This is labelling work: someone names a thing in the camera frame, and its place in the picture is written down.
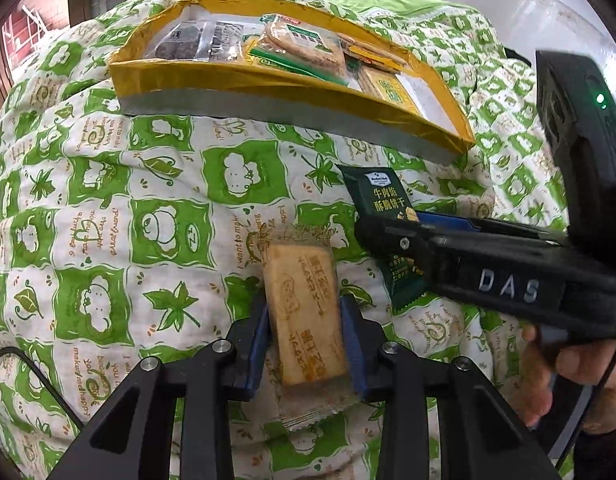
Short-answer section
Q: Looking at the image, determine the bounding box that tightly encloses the pink metal rack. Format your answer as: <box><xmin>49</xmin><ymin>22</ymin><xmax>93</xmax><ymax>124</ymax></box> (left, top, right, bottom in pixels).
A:
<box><xmin>5</xmin><ymin>2</ymin><xmax>52</xmax><ymax>49</ymax></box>

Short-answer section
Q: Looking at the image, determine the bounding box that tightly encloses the brown snack packet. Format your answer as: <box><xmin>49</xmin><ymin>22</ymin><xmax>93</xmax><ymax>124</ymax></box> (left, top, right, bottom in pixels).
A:
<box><xmin>338</xmin><ymin>32</ymin><xmax>409</xmax><ymax>74</ymax></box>

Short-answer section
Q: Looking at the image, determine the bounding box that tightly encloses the black object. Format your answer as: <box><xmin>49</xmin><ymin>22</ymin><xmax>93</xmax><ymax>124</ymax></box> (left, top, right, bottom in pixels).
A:
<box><xmin>502</xmin><ymin>47</ymin><xmax>534</xmax><ymax>69</ymax></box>

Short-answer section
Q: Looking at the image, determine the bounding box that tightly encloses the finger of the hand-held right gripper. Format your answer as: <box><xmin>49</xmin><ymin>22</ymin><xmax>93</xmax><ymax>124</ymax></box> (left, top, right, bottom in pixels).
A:
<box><xmin>415</xmin><ymin>210</ymin><xmax>574</xmax><ymax>249</ymax></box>
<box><xmin>354</xmin><ymin>212</ymin><xmax>464</xmax><ymax>291</ymax></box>

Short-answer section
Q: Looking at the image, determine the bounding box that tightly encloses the cracker packet green yellow label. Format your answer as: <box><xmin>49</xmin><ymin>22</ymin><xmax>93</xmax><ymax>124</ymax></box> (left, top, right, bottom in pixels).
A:
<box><xmin>360</xmin><ymin>67</ymin><xmax>425</xmax><ymax>117</ymax></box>

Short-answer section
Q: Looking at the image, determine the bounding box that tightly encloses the green printed blanket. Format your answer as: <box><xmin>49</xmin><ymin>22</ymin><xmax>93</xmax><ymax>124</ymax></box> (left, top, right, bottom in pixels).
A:
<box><xmin>0</xmin><ymin>0</ymin><xmax>588</xmax><ymax>480</ymax></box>

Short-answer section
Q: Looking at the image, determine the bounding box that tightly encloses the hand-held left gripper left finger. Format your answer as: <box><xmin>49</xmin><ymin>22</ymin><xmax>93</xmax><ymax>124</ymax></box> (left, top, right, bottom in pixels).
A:
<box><xmin>45</xmin><ymin>302</ymin><xmax>275</xmax><ymax>480</ymax></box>

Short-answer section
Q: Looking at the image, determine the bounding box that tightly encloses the person's right hand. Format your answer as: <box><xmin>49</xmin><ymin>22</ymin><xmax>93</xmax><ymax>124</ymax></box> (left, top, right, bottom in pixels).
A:
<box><xmin>520</xmin><ymin>322</ymin><xmax>616</xmax><ymax>434</ymax></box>

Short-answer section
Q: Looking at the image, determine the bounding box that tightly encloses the dark green snack packet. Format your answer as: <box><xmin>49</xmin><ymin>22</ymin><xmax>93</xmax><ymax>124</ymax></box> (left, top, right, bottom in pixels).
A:
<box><xmin>336</xmin><ymin>165</ymin><xmax>429</xmax><ymax>317</ymax></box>

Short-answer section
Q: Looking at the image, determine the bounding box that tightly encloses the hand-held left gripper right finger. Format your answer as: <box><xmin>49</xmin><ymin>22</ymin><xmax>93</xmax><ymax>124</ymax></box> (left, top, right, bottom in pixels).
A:
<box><xmin>338</xmin><ymin>294</ymin><xmax>563</xmax><ymax>480</ymax></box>

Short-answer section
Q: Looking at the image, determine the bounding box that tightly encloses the black cable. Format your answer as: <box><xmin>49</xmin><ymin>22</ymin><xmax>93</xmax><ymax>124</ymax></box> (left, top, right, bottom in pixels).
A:
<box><xmin>0</xmin><ymin>347</ymin><xmax>85</xmax><ymax>429</ymax></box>
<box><xmin>558</xmin><ymin>340</ymin><xmax>616</xmax><ymax>467</ymax></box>

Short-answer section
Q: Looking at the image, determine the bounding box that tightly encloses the white foam box yellow rim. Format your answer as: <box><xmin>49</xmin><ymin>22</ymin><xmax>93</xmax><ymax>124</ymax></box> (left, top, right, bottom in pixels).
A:
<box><xmin>109</xmin><ymin>0</ymin><xmax>476</xmax><ymax>164</ymax></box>

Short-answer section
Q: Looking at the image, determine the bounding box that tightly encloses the clear packet dark snack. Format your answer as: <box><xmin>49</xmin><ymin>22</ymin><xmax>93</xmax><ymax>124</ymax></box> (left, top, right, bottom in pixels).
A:
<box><xmin>143</xmin><ymin>19</ymin><xmax>249</xmax><ymax>64</ymax></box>

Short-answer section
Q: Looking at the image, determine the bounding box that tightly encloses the cracker packet red label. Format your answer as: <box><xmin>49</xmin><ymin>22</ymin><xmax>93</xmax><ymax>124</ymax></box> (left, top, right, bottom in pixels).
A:
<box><xmin>245</xmin><ymin>13</ymin><xmax>349</xmax><ymax>84</ymax></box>

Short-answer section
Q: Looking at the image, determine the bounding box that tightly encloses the clear biscuit packet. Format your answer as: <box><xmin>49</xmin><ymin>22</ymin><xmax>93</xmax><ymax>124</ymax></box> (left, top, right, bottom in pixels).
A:
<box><xmin>260</xmin><ymin>224</ymin><xmax>361</xmax><ymax>434</ymax></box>

